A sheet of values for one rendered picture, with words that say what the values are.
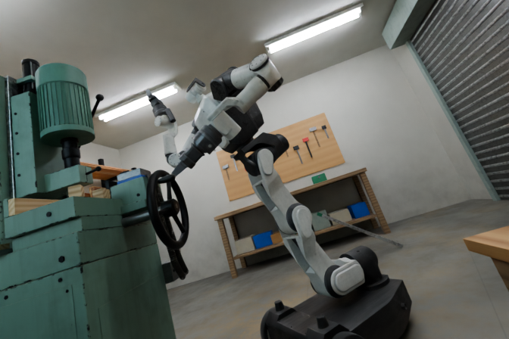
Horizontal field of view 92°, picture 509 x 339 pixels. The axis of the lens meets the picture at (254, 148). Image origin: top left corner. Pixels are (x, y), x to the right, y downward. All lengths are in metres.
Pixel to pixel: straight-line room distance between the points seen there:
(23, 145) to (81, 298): 0.65
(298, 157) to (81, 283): 3.64
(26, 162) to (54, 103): 0.24
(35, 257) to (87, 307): 0.20
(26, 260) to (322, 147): 3.80
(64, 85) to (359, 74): 4.19
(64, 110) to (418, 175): 4.23
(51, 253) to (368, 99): 4.30
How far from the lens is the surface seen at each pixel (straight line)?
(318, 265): 1.37
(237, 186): 4.26
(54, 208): 0.92
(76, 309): 0.88
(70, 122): 1.18
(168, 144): 1.53
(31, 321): 0.96
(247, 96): 0.91
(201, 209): 4.50
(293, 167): 4.13
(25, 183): 1.22
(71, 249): 0.87
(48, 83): 1.28
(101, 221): 0.95
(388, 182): 4.30
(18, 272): 0.98
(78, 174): 1.13
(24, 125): 1.29
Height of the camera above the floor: 0.69
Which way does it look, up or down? 15 degrees up
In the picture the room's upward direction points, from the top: 18 degrees counter-clockwise
